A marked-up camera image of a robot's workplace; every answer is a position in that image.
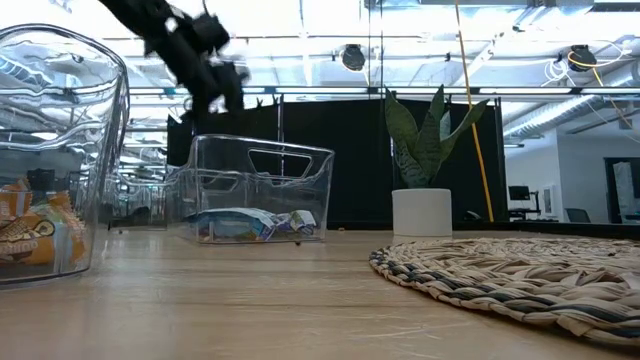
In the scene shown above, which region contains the round woven placemat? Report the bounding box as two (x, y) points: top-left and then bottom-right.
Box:
(368, 236), (640, 349)

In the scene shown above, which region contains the orange green granola bar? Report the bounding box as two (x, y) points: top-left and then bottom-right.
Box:
(0, 178), (88, 269)

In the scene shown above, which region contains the black curtain partition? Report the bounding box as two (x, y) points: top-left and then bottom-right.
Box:
(166, 96), (509, 231)

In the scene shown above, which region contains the black chair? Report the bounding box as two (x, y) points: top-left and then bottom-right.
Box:
(564, 206), (593, 225)

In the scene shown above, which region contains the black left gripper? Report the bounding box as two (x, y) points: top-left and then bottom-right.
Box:
(143, 18), (251, 121)

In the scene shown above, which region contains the yellow cable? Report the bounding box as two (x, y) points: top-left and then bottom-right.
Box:
(453, 0), (496, 224)

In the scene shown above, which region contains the silver ventilation duct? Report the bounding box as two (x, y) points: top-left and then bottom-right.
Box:
(502, 64), (640, 144)

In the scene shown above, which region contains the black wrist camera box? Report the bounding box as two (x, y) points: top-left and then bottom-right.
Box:
(191, 11), (233, 56)

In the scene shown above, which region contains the snake plant in white pot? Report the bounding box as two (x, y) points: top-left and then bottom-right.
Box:
(383, 84), (492, 239)

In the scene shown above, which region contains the clear plastic bin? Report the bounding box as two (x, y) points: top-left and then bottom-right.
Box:
(163, 133), (336, 247)
(0, 22), (131, 291)

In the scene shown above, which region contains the black ceiling cable reel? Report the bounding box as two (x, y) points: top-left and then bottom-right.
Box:
(340, 43), (368, 73)
(566, 44), (598, 73)

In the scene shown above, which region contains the small dark monitor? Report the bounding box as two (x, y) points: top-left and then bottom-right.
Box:
(507, 184), (532, 203)

